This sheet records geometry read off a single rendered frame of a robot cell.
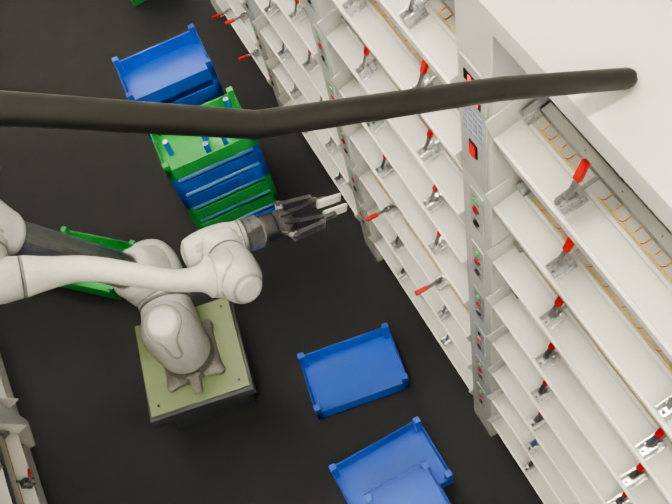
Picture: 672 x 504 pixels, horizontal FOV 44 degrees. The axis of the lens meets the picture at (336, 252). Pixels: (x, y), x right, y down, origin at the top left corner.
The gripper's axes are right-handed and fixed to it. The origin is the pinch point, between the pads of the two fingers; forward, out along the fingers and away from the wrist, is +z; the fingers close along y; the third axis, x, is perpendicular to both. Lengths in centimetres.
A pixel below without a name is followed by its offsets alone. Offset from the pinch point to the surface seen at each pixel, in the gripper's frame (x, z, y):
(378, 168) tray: -11.8, 11.6, -2.0
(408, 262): 26.1, 21.6, -9.5
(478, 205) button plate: -60, 0, -53
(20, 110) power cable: -131, -67, -76
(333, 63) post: -36.7, 4.7, 13.3
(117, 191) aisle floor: 75, -42, 91
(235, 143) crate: 21, -9, 49
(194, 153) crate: 28, -20, 56
